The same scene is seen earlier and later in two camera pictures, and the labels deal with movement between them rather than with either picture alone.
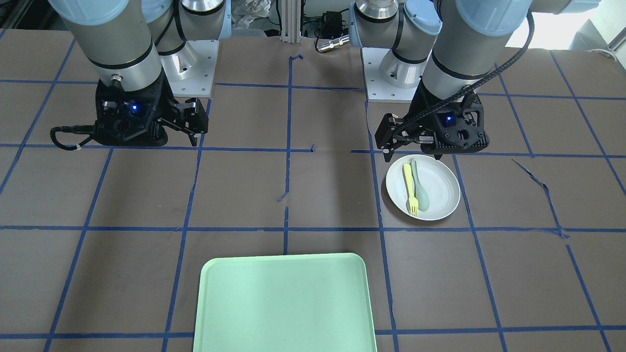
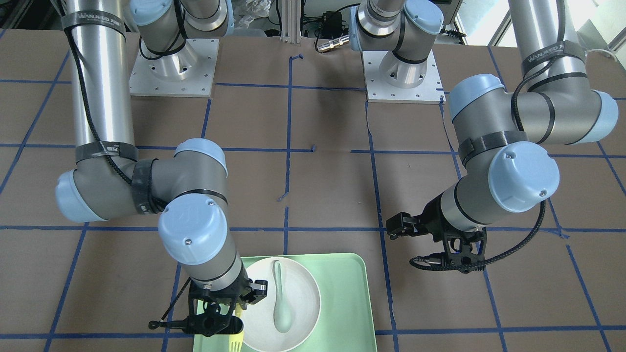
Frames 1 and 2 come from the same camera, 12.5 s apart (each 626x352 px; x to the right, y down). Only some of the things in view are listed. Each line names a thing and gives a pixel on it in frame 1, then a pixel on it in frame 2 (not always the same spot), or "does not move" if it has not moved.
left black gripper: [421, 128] to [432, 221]
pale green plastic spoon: [422, 198] to [282, 313]
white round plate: [438, 179] to [286, 319]
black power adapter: [332, 25] does not move
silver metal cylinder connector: [333, 43] does not move
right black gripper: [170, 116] to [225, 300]
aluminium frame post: [291, 21] does not move
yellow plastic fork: [413, 202] to [235, 341]
